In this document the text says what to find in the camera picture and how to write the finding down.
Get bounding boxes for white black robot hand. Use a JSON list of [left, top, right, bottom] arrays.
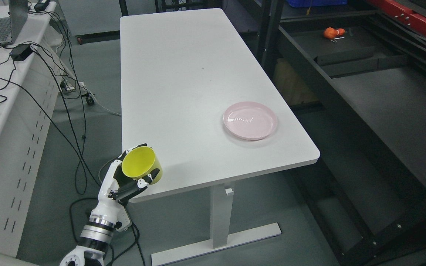
[[89, 143, 153, 231]]

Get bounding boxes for yellow plastic cup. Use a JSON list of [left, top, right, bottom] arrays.
[[121, 146, 163, 184]]

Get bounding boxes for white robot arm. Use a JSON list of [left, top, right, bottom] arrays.
[[59, 218, 122, 266]]

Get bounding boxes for orange toy on shelf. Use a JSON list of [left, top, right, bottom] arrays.
[[323, 27, 345, 40]]

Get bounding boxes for black metal shelf rack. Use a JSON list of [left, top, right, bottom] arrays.
[[239, 0, 426, 266]]

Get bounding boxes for white standing desk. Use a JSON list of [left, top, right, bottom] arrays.
[[120, 8, 321, 266]]

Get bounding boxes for white side desk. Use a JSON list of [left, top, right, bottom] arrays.
[[0, 13, 64, 258]]

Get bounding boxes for pink plastic plate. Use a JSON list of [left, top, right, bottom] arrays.
[[223, 101, 278, 141]]

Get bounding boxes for black power adapter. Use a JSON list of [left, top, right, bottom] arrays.
[[10, 44, 34, 62]]

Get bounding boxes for grey laptop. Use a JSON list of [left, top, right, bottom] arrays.
[[0, 0, 28, 45]]

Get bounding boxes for blue plastic crate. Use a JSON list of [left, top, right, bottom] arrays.
[[286, 0, 348, 7]]

